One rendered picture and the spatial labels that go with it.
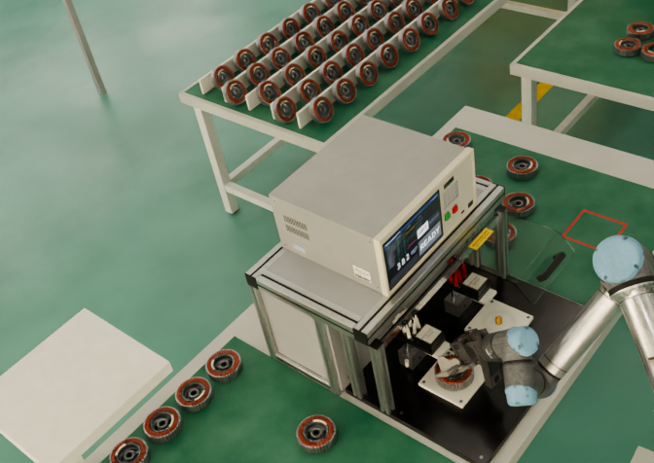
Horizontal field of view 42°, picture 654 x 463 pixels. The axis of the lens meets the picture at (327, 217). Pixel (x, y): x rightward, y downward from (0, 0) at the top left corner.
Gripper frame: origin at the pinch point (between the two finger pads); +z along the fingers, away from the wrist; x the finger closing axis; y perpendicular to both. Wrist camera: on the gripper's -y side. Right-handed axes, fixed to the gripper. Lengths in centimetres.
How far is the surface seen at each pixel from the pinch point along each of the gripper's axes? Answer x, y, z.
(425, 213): -5.3, 41.0, -19.2
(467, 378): 0.2, -5.3, -2.1
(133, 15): -159, 258, 375
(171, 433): 66, 25, 44
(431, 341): 3.6, 9.1, -1.8
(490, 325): -21.9, 0.2, 5.5
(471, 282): -20.9, 14.9, 1.0
